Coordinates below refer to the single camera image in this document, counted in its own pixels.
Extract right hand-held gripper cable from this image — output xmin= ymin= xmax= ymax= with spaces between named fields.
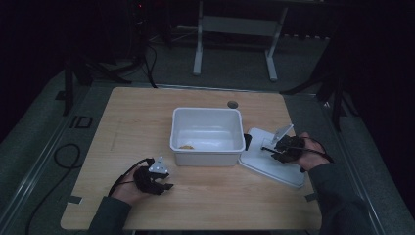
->
xmin=287 ymin=136 xmax=336 ymax=165

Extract white box lid black latches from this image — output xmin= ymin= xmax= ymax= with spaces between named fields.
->
xmin=237 ymin=126 xmax=307 ymax=190

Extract black cable near tripod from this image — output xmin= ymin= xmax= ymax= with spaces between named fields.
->
xmin=142 ymin=42 xmax=159 ymax=89

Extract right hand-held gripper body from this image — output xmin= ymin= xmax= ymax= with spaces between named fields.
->
xmin=269 ymin=123 xmax=307 ymax=165

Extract person's left hand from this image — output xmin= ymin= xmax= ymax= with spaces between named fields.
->
xmin=110 ymin=167 xmax=150 ymax=207

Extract hand-held gripper cable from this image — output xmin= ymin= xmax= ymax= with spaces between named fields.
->
xmin=107 ymin=158 xmax=156 ymax=198
xmin=287 ymin=136 xmax=336 ymax=165

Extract left hand-held gripper cable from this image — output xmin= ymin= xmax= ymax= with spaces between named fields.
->
xmin=107 ymin=158 xmax=156 ymax=198

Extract person's right hand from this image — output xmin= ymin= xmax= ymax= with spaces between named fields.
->
xmin=289 ymin=131 xmax=329 ymax=173

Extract black floor cable loop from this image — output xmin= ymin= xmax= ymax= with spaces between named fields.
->
xmin=24 ymin=143 xmax=83 ymax=235

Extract black tripod stand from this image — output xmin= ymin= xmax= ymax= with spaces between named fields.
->
xmin=279 ymin=35 xmax=360 ymax=133
xmin=63 ymin=0 xmax=159 ymax=118

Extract white metal stand frame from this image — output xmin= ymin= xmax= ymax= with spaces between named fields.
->
xmin=192 ymin=0 xmax=290 ymax=83

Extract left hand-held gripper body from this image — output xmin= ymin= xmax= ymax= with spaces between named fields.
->
xmin=132 ymin=156 xmax=169 ymax=196

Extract white plastic storage box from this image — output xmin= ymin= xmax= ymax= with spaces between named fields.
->
xmin=168 ymin=106 xmax=247 ymax=167

